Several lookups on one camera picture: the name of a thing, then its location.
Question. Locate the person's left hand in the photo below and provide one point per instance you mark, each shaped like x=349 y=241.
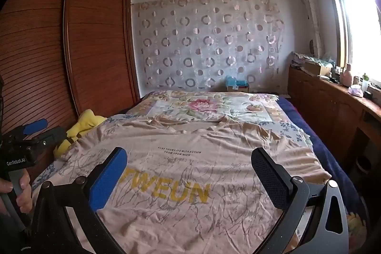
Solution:
x=23 y=194

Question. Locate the wooden wardrobe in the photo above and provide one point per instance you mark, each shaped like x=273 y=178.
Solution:
x=98 y=33

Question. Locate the wooden side cabinet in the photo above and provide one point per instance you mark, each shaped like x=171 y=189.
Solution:
x=327 y=111

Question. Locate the beige printed t-shirt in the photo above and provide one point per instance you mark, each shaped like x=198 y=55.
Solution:
x=178 y=212

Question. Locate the blue box at bedhead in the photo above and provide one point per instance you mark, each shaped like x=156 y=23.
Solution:
x=236 y=84

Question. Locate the pink pouch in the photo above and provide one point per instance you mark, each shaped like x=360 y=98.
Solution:
x=356 y=91

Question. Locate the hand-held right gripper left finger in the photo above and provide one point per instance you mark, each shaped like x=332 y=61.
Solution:
x=110 y=179

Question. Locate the stack of papers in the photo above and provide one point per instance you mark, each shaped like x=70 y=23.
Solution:
x=297 y=60

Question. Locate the floral quilt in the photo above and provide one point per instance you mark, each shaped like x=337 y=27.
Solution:
x=202 y=105

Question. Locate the small black box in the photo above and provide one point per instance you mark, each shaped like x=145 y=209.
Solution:
x=368 y=94

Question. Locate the green capped bottle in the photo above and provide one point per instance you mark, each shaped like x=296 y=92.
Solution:
x=365 y=83

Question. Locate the white window drape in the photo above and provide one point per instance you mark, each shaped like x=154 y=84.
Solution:
x=311 y=10

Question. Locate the pink bottle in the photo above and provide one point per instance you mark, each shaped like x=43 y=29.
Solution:
x=347 y=77

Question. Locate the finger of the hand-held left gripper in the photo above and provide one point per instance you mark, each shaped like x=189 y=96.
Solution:
x=50 y=136
x=35 y=126

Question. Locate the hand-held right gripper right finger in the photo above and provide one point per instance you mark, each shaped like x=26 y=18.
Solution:
x=268 y=179

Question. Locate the circle patterned curtain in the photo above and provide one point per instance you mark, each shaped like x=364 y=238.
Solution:
x=208 y=42

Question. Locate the navy blue blanket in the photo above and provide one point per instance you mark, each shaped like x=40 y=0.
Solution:
x=327 y=152

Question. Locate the yellow plush toy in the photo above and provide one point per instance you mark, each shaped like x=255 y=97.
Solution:
x=84 y=123

